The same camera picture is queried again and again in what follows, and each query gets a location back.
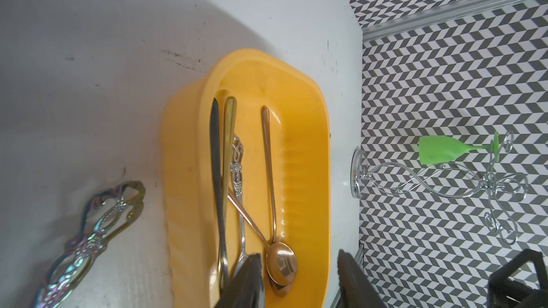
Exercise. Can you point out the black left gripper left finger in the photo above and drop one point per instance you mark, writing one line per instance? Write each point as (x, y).
(247, 287)

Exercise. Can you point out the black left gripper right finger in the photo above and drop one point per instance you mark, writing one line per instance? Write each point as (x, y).
(356, 290)

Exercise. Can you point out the rose gold long spoon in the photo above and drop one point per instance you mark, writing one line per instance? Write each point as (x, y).
(279, 291)

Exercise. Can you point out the ornate silver spoon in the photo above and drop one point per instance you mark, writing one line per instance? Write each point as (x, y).
(237, 180)

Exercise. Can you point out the black handled spoon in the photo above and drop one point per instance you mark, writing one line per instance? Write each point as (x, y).
(217, 188)

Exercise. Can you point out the gold bowl spoon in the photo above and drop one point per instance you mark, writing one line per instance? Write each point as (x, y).
(82, 250)

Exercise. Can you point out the yellow plastic storage box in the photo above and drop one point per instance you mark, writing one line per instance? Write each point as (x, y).
(301, 163)

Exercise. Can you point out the gold spoon plain handle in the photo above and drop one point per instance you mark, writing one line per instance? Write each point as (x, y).
(230, 109)

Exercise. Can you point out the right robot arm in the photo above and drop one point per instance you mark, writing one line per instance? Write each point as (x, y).
(503, 291)

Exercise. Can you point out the aluminium corner post right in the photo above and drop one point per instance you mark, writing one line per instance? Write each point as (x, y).
(437, 15)

